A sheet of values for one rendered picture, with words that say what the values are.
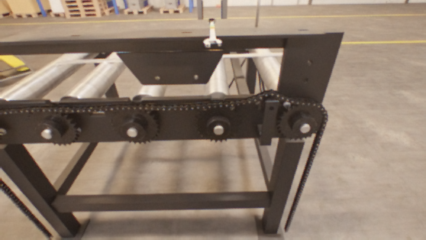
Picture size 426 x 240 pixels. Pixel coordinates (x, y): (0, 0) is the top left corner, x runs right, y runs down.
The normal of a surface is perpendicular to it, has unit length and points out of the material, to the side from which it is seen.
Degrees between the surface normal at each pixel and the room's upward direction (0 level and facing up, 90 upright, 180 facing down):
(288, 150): 90
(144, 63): 90
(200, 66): 90
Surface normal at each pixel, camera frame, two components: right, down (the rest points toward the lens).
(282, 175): 0.01, 0.55
